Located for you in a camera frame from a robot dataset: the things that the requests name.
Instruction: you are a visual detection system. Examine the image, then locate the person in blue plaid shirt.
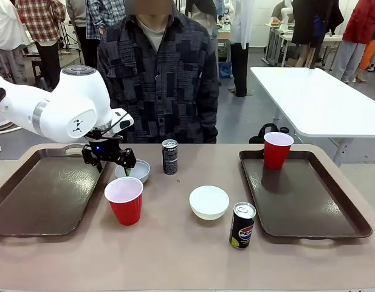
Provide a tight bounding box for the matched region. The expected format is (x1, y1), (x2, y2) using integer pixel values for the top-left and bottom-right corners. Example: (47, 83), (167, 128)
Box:
(85, 0), (126, 40)

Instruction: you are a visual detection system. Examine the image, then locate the person in red plaid shirt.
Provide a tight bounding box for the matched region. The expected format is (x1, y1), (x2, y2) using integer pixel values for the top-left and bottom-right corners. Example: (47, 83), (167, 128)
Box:
(15, 0), (66, 92)

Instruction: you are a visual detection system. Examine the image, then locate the dark wooden stool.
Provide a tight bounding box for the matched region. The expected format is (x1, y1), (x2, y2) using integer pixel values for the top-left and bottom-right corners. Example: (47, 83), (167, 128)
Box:
(31, 59), (52, 89)

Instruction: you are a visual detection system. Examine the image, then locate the black Pepsi can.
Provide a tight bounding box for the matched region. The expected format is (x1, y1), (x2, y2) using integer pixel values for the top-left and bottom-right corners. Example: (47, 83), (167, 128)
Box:
(229, 201), (257, 251)

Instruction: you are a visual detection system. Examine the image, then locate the red plastic cup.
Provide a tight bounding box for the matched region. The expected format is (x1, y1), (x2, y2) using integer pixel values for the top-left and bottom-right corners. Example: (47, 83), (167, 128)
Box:
(104, 176), (144, 226)
(263, 131), (295, 170)

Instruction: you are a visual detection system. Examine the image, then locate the person in white coat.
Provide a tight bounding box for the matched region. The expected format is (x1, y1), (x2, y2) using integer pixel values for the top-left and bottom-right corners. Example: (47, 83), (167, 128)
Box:
(229, 0), (255, 98)

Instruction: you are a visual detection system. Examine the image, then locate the black soda can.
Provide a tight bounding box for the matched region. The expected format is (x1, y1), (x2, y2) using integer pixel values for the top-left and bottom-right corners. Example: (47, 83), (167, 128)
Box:
(162, 139), (179, 175)

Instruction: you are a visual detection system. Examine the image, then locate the white folding table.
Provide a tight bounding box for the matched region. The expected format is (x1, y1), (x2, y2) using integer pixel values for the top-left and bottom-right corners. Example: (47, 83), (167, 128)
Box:
(250, 66), (375, 167)

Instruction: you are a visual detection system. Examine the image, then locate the person in white shirt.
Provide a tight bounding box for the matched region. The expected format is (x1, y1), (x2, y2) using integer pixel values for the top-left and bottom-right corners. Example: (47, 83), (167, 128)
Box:
(0, 0), (30, 86)

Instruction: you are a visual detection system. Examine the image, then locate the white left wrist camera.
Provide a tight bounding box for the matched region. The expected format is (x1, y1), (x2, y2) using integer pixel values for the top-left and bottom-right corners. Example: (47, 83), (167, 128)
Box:
(112, 109), (134, 131)

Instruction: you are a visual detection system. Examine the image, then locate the person's left forearm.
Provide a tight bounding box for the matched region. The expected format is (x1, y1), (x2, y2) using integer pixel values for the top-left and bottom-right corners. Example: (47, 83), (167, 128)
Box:
(202, 91), (220, 144)

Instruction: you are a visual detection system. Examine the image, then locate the person in grey top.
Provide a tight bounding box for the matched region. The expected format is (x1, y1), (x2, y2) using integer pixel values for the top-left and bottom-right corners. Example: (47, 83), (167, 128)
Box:
(66, 0), (98, 66)

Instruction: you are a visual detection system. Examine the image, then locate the black backpack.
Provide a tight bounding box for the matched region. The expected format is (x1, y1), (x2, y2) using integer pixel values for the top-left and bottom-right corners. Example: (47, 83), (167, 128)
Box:
(249, 123), (297, 144)

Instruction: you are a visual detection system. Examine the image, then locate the person in red jacket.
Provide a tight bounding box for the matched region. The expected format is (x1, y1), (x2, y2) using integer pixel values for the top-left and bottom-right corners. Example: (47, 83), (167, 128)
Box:
(330, 0), (375, 83)

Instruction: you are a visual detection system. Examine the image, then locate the person in orange trousers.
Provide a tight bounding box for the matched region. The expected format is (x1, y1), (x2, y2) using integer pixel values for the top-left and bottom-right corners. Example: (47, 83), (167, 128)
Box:
(359, 38), (375, 72)

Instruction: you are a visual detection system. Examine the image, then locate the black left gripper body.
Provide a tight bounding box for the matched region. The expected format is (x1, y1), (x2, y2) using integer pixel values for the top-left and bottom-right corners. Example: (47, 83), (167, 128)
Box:
(84, 130), (124, 164)

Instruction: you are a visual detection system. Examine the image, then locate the person in patchwork shirt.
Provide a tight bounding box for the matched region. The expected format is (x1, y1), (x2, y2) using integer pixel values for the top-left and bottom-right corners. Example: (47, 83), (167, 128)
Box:
(97, 0), (220, 144)

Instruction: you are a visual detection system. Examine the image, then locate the white round bowl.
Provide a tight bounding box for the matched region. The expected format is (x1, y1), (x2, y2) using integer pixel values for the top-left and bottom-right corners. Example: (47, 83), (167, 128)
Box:
(188, 185), (230, 220)

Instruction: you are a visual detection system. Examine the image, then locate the bluish white bowl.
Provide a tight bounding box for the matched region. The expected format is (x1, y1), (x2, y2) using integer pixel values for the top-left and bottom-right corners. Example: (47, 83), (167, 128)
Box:
(114, 159), (151, 184)

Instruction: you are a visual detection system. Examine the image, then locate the person in black coat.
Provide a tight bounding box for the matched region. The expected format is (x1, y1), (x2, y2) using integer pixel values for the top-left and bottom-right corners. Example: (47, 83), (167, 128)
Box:
(291, 0), (345, 69)

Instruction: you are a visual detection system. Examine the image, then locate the brown plastic tray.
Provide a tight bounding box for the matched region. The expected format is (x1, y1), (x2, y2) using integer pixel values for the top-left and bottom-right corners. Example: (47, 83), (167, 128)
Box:
(0, 143), (115, 244)
(238, 148), (373, 247)

